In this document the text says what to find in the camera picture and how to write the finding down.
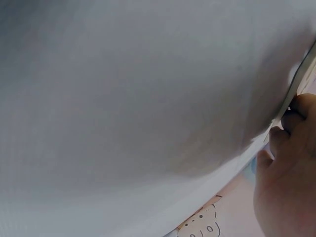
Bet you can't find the person's right hand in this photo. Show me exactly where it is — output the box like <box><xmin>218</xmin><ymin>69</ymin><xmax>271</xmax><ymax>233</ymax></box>
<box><xmin>253</xmin><ymin>93</ymin><xmax>316</xmax><ymax>237</ymax></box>

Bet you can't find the thin dark-edged flat sheet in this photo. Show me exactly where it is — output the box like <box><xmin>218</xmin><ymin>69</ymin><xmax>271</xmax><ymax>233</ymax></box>
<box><xmin>271</xmin><ymin>41</ymin><xmax>316</xmax><ymax>124</ymax></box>

